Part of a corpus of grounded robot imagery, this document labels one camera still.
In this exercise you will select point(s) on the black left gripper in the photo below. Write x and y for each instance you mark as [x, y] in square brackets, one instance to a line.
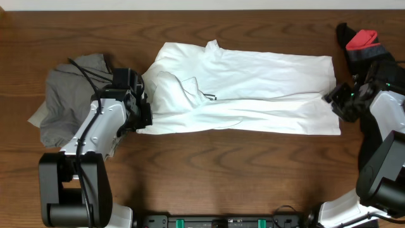
[144, 111]

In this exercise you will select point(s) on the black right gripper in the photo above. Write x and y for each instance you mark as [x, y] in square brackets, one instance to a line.
[336, 95]

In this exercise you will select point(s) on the black garment with red collar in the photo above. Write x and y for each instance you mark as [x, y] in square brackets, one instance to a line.
[379, 80]

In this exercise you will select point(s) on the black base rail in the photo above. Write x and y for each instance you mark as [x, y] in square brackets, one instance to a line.
[283, 217]

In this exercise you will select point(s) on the grey folded garment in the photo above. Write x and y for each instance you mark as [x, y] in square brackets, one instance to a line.
[68, 108]

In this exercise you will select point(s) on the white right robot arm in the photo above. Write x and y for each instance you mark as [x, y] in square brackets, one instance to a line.
[379, 191]

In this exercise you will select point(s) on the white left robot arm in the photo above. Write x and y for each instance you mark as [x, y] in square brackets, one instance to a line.
[74, 185]

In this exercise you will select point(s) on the white printed t-shirt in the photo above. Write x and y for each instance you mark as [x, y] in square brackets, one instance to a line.
[193, 88]

